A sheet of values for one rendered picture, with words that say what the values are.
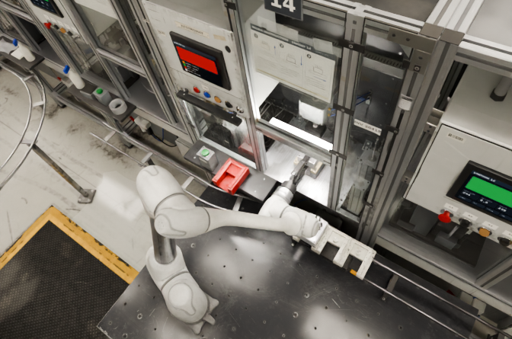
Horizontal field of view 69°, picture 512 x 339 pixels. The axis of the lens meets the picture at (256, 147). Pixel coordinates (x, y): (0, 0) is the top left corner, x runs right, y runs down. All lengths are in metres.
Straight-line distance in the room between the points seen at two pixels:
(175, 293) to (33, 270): 1.75
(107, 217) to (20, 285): 0.74
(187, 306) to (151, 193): 0.62
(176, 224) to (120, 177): 2.12
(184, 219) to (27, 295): 2.15
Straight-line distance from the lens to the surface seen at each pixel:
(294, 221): 1.62
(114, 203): 3.27
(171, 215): 1.29
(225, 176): 2.00
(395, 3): 1.07
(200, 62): 1.48
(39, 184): 3.73
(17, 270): 3.43
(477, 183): 1.22
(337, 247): 1.89
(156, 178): 1.40
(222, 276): 2.05
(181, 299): 1.79
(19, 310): 3.31
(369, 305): 2.01
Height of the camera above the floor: 2.62
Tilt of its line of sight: 56 degrees down
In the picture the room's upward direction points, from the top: 11 degrees counter-clockwise
